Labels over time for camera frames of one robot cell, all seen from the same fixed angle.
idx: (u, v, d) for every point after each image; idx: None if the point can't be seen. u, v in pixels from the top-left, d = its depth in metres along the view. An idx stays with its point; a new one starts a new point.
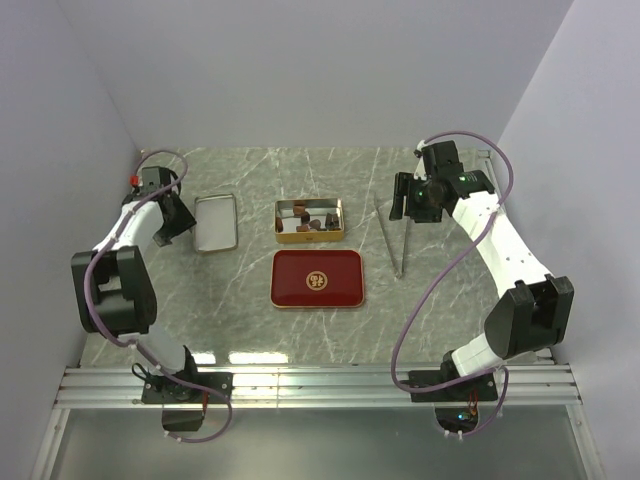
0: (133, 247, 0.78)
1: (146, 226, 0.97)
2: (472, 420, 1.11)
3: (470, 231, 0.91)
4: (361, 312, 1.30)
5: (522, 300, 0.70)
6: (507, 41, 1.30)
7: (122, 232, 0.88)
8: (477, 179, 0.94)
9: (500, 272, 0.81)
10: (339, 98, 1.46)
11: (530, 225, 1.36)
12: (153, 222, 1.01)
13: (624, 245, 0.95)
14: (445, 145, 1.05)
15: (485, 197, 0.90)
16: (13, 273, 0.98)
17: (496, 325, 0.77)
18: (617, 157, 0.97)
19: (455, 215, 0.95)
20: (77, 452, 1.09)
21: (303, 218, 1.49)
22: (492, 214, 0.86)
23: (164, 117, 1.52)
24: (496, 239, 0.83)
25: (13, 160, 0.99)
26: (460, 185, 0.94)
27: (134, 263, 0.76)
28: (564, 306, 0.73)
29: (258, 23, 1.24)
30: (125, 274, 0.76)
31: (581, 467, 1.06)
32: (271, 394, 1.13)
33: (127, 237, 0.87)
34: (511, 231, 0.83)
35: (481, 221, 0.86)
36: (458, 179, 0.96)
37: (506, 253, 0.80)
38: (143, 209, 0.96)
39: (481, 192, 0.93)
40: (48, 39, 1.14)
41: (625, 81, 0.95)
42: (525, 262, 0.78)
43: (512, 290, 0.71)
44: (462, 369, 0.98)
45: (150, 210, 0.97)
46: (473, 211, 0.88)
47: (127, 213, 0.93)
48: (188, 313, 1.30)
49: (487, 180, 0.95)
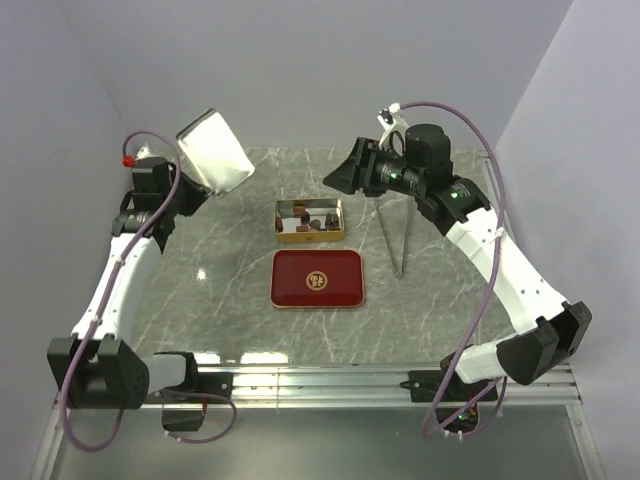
0: (118, 341, 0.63)
1: (140, 274, 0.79)
2: (472, 420, 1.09)
3: (470, 255, 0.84)
4: (361, 311, 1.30)
5: (548, 342, 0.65)
6: (506, 41, 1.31)
7: (108, 301, 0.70)
8: (470, 194, 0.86)
9: (516, 304, 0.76)
10: (339, 97, 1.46)
11: (531, 225, 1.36)
12: (148, 261, 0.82)
13: (625, 244, 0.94)
14: (438, 145, 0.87)
15: (484, 216, 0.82)
16: (13, 272, 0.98)
17: (513, 362, 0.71)
18: (617, 156, 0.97)
19: (450, 236, 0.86)
20: (77, 451, 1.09)
21: (303, 218, 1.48)
22: (497, 240, 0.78)
23: (164, 117, 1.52)
24: (508, 270, 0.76)
25: (14, 160, 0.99)
26: (455, 206, 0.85)
27: (118, 365, 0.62)
28: (581, 334, 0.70)
29: (258, 22, 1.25)
30: (108, 372, 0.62)
31: (582, 468, 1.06)
32: (271, 394, 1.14)
33: (113, 310, 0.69)
34: (522, 257, 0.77)
35: (486, 248, 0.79)
36: (449, 196, 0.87)
37: (522, 284, 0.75)
38: (133, 253, 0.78)
39: (476, 209, 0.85)
40: (48, 38, 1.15)
41: (625, 80, 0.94)
42: (541, 292, 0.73)
43: (537, 332, 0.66)
44: (464, 376, 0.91)
45: (143, 255, 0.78)
46: (476, 235, 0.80)
47: (115, 264, 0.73)
48: (188, 313, 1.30)
49: (480, 191, 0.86)
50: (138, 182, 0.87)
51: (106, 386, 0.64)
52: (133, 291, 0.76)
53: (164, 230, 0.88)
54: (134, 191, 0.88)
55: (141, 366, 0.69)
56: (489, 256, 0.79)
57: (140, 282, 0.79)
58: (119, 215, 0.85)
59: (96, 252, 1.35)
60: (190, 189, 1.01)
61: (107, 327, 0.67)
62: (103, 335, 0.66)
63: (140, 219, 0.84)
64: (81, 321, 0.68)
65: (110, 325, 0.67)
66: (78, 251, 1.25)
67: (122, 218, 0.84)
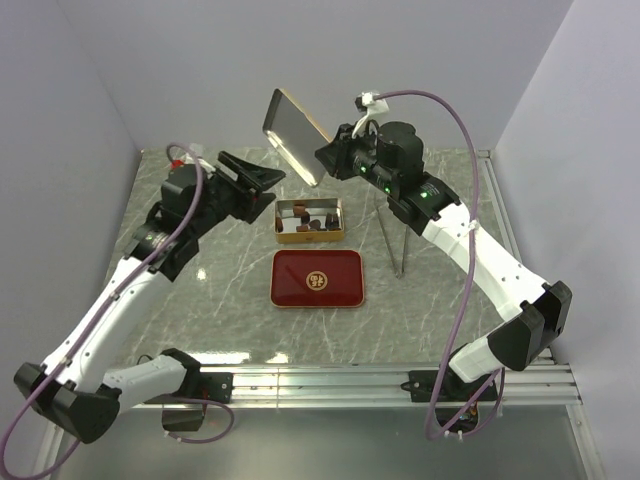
0: (75, 393, 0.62)
1: (138, 308, 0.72)
2: (472, 419, 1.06)
3: (447, 252, 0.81)
4: (361, 311, 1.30)
5: (535, 325, 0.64)
6: (506, 39, 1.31)
7: (82, 342, 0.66)
8: (439, 192, 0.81)
9: (496, 293, 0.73)
10: (339, 97, 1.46)
11: (532, 225, 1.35)
12: (154, 295, 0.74)
13: (624, 245, 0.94)
14: (413, 147, 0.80)
15: (456, 210, 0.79)
16: (14, 272, 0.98)
17: (503, 347, 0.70)
18: (617, 155, 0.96)
19: (425, 235, 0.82)
20: (77, 452, 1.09)
21: (303, 218, 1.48)
22: (470, 233, 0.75)
23: (164, 117, 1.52)
24: (486, 260, 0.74)
25: (14, 160, 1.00)
26: (425, 205, 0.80)
27: (69, 416, 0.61)
28: (566, 312, 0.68)
29: (257, 21, 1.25)
30: (61, 417, 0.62)
31: (582, 469, 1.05)
32: (271, 394, 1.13)
33: (84, 356, 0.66)
34: (497, 244, 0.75)
35: (462, 242, 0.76)
36: (419, 195, 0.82)
37: (501, 271, 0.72)
38: (130, 289, 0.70)
39: (446, 206, 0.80)
40: (48, 39, 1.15)
41: (624, 78, 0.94)
42: (521, 278, 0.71)
43: (523, 315, 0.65)
44: (464, 375, 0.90)
45: (141, 292, 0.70)
46: (450, 230, 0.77)
47: (106, 300, 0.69)
48: (188, 313, 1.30)
49: (449, 189, 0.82)
50: (166, 200, 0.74)
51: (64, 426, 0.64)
52: (123, 329, 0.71)
53: (180, 258, 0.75)
54: (162, 203, 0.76)
55: (111, 406, 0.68)
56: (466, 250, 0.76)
57: (138, 317, 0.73)
58: (141, 230, 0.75)
59: (96, 252, 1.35)
60: (237, 193, 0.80)
61: (71, 375, 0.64)
62: (65, 380, 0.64)
63: (156, 242, 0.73)
64: (57, 350, 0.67)
65: (76, 369, 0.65)
66: (77, 251, 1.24)
67: (141, 235, 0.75)
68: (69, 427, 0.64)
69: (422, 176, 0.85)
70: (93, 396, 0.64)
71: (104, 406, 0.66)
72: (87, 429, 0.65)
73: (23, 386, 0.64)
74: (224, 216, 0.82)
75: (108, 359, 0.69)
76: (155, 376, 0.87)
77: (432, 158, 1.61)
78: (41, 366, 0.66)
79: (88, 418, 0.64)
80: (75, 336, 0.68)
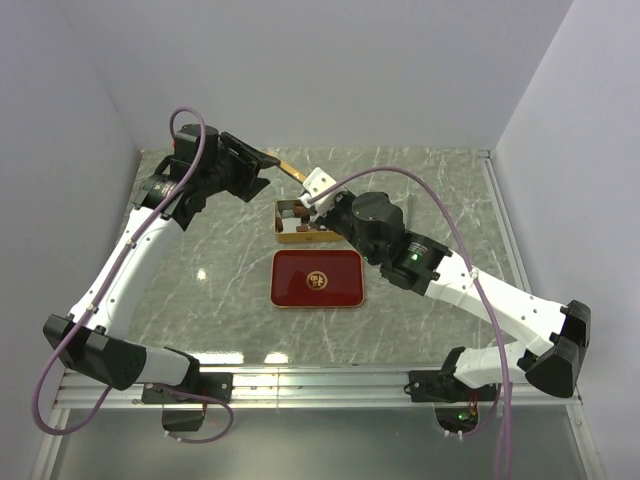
0: (106, 337, 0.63)
1: (155, 256, 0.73)
2: (472, 420, 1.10)
3: (456, 304, 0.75)
4: (361, 311, 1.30)
5: (572, 356, 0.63)
6: (506, 40, 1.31)
7: (108, 287, 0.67)
8: (427, 248, 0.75)
9: (518, 332, 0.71)
10: (338, 97, 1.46)
11: (531, 226, 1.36)
12: (166, 246, 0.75)
13: (625, 247, 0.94)
14: (394, 214, 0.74)
15: (449, 262, 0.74)
16: (13, 273, 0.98)
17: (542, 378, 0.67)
18: (619, 155, 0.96)
19: (429, 294, 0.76)
20: (77, 452, 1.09)
21: (304, 218, 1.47)
22: (475, 281, 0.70)
23: (163, 117, 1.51)
24: (500, 304, 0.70)
25: (14, 160, 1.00)
26: (416, 267, 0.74)
27: (105, 358, 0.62)
28: (589, 328, 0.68)
29: (256, 21, 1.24)
30: (97, 360, 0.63)
31: (582, 469, 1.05)
32: (271, 394, 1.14)
33: (110, 301, 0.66)
34: (502, 284, 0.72)
35: (471, 294, 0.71)
36: (409, 258, 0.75)
37: (520, 310, 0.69)
38: (146, 236, 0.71)
39: (439, 261, 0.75)
40: (47, 38, 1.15)
41: (626, 79, 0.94)
42: (539, 311, 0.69)
43: (558, 349, 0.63)
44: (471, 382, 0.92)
45: (157, 240, 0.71)
46: (454, 285, 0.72)
47: (125, 246, 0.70)
48: (188, 313, 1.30)
49: (435, 243, 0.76)
50: (180, 150, 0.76)
51: (97, 368, 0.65)
52: (144, 277, 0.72)
53: (190, 206, 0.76)
54: (174, 156, 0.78)
55: (137, 352, 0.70)
56: (478, 300, 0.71)
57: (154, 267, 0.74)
58: (148, 181, 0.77)
59: (97, 251, 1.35)
60: (239, 166, 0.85)
61: (99, 319, 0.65)
62: (94, 326, 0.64)
63: (165, 191, 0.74)
64: (81, 300, 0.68)
65: (104, 315, 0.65)
66: (77, 251, 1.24)
67: (150, 185, 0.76)
68: (102, 370, 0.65)
69: (406, 235, 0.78)
70: (121, 342, 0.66)
71: (131, 353, 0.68)
72: (119, 372, 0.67)
73: (55, 332, 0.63)
74: (224, 188, 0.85)
75: (130, 308, 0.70)
76: (163, 373, 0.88)
77: (432, 158, 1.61)
78: (67, 315, 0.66)
79: (120, 361, 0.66)
80: (99, 284, 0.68)
